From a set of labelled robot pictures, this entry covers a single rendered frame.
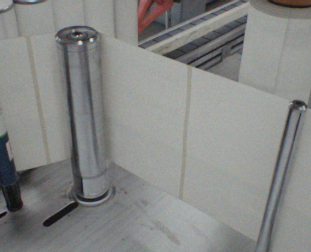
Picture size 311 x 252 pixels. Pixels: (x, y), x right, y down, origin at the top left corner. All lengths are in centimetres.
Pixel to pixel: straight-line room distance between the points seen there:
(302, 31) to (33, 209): 33
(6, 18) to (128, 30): 21
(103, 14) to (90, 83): 26
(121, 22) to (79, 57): 30
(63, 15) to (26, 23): 6
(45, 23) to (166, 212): 28
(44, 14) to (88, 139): 21
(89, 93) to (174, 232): 16
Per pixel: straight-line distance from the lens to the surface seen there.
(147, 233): 44
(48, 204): 48
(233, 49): 90
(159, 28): 101
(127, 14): 66
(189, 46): 81
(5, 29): 54
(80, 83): 38
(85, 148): 42
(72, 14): 59
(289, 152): 31
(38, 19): 56
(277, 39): 46
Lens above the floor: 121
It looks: 35 degrees down
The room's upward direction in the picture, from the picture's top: 1 degrees clockwise
